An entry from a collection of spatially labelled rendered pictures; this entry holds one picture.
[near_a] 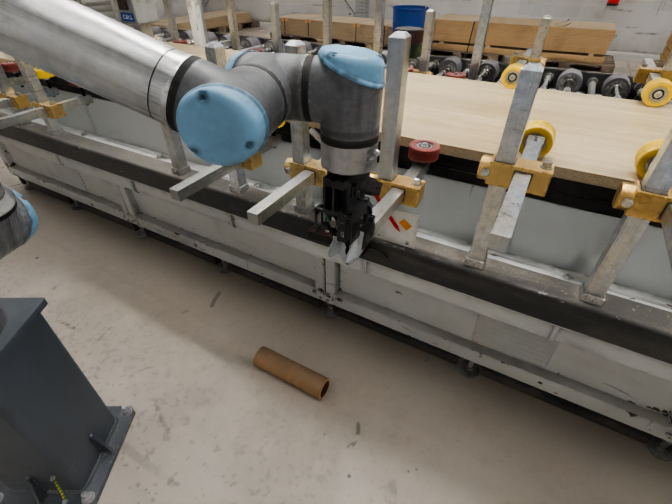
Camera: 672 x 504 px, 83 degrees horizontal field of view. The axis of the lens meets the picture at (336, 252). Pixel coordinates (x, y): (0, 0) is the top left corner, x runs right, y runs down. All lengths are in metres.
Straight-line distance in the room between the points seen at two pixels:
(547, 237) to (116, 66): 1.02
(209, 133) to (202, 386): 1.27
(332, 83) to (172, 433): 1.29
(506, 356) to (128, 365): 1.46
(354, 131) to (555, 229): 0.73
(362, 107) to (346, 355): 1.21
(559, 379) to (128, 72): 1.45
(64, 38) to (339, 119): 0.32
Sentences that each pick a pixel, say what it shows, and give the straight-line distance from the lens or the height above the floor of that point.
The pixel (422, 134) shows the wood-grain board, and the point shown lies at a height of 0.90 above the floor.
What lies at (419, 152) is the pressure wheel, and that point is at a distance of 1.02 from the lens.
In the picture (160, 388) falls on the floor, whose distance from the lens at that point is 1.67.
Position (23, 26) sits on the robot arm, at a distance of 0.57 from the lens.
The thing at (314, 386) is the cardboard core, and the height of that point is 0.07.
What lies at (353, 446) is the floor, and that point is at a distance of 1.42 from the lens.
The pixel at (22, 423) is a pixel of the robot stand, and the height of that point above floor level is 0.40.
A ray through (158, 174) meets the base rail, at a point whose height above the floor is 0.69.
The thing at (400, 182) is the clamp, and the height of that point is 0.87.
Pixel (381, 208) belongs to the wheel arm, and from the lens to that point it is 0.84.
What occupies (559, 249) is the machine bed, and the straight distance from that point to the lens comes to 1.18.
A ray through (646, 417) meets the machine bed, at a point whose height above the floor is 0.17.
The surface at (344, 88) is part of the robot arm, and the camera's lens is 0.54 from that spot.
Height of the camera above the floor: 1.29
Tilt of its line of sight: 38 degrees down
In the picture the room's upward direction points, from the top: straight up
